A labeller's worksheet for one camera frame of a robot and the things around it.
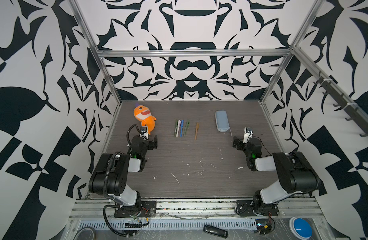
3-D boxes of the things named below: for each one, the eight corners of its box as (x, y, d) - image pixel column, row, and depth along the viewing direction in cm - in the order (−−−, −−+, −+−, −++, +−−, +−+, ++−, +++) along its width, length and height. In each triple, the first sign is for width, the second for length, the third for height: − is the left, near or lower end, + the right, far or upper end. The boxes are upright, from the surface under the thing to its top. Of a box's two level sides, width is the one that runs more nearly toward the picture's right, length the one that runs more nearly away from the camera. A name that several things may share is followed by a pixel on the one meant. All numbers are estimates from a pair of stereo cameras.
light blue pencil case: (217, 131, 104) (218, 129, 102) (214, 112, 116) (215, 110, 114) (229, 131, 104) (230, 129, 102) (225, 112, 116) (225, 110, 114)
